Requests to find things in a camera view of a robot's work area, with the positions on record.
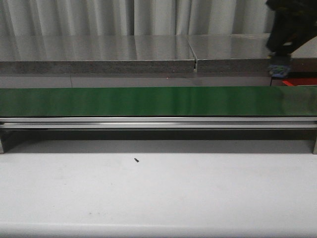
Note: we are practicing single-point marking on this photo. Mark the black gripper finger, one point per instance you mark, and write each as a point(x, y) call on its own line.
point(295, 23)

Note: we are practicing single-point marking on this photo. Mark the red plastic tray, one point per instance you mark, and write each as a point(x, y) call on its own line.
point(300, 82)

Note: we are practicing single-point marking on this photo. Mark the grey stone slab right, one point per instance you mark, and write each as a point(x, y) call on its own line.
point(235, 53)

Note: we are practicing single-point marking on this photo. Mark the grey stone slab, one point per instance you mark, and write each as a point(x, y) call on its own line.
point(95, 54)
point(235, 53)

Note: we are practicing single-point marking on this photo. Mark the green conveyor belt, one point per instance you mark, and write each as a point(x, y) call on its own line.
point(159, 101)

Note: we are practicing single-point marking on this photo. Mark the right metal conveyor leg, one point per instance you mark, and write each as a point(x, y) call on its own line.
point(313, 138)

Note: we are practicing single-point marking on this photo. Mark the metal conveyor leg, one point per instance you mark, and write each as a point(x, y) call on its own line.
point(313, 138)
point(4, 136)

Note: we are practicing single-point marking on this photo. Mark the grey stone slab left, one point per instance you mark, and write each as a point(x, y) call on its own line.
point(95, 54)

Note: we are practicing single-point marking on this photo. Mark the grey pleated curtain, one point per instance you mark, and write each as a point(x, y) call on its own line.
point(133, 17)

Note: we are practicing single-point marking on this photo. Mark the left metal conveyor leg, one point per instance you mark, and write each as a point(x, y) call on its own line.
point(4, 136)

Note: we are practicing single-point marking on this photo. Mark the aluminium conveyor frame rail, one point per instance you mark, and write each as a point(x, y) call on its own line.
point(276, 122)

